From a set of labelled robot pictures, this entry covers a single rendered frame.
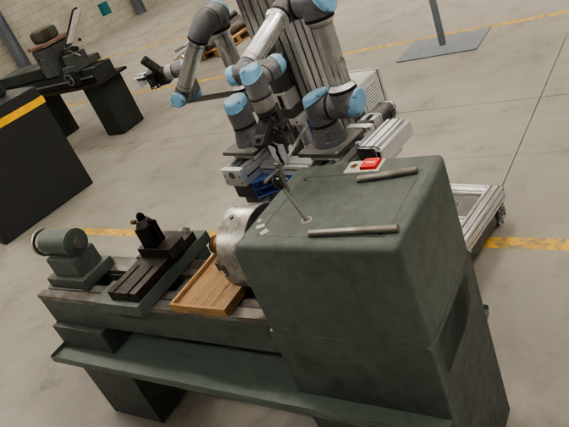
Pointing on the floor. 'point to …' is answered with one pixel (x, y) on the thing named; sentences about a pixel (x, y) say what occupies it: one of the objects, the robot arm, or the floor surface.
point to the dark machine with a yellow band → (33, 163)
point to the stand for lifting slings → (428, 47)
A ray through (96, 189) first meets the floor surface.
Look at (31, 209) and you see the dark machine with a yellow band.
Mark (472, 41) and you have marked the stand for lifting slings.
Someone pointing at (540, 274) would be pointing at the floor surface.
